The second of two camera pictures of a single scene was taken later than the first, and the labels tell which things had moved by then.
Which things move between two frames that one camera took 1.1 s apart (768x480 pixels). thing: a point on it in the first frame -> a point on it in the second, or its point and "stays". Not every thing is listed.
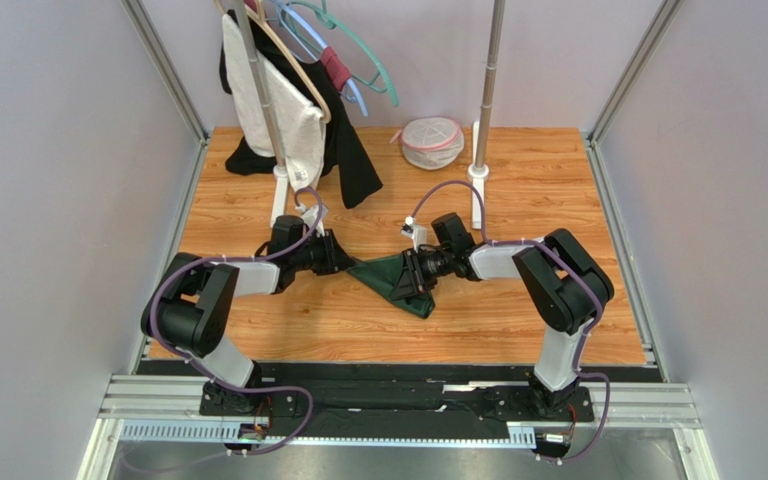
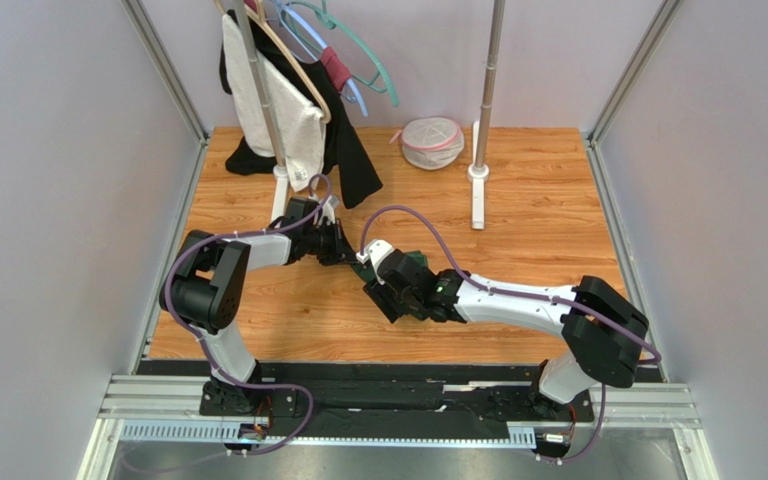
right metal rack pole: [483, 126] stays
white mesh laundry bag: [430, 142] stays
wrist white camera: [417, 233] -> [375, 250]
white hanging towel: [298, 121] stays
